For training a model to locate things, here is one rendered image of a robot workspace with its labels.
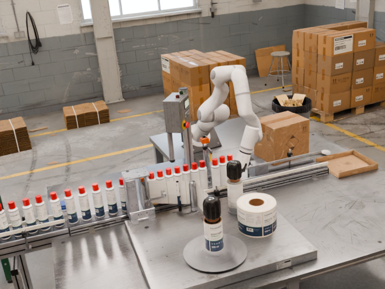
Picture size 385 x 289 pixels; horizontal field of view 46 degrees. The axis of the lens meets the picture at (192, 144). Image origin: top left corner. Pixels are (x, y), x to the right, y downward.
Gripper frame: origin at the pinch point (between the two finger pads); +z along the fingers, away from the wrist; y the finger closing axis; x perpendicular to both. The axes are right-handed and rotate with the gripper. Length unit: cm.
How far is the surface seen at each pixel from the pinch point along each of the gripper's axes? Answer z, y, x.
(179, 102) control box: -38, 1, -49
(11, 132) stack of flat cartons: 116, -371, -126
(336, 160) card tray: -16, -9, 76
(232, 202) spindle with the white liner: 5.2, 30.7, -16.4
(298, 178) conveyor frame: -5.0, 5.4, 39.1
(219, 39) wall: -55, -552, 200
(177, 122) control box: -26, 0, -47
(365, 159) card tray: -23, 0, 90
